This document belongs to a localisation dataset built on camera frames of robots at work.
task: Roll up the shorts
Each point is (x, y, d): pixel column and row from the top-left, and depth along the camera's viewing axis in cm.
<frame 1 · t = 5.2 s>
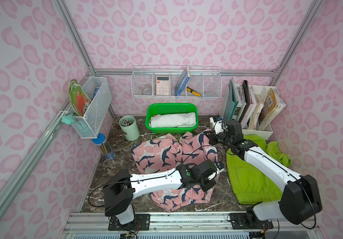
left hand: (212, 175, 76), fingers closed
right hand: (204, 132, 83), fingers closed
pink shark print shorts: (164, 152, 100), on the table
lime green garment: (252, 183, 85), point 2 cm above the table
white rolled cloth: (182, 120, 103), point 13 cm above the table
mint green cup: (128, 124, 95), point 17 cm above the table
blue lid pencil jar: (104, 146, 88), point 14 cm above the table
white file organizer rack: (255, 106, 93), point 25 cm above the table
dark green folder: (231, 103, 88), point 29 cm above the table
brown paper envelopes: (272, 105, 94), point 24 cm above the table

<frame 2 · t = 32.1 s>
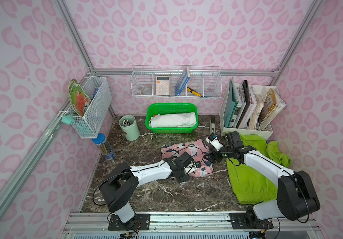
left hand: (184, 168, 88), fingers closed
right hand: (208, 151, 87), fingers open
pink shark print shorts: (198, 151, 98), point 3 cm above the table
the other named things where they were.

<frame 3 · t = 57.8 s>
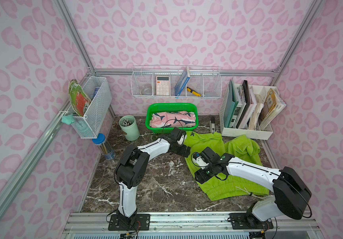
left hand: (183, 147, 96), fingers open
right hand: (199, 175, 84), fingers open
pink shark print shorts: (172, 119, 101), point 15 cm above the table
lime green garment: (243, 148, 95), point 7 cm above the table
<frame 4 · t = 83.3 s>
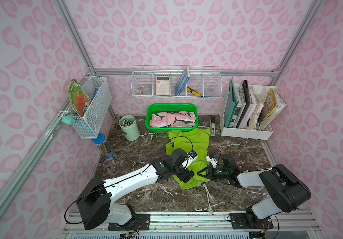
left hand: (188, 166, 80), fingers open
right hand: (198, 174, 85), fingers closed
lime green garment: (197, 140, 104), point 2 cm above the table
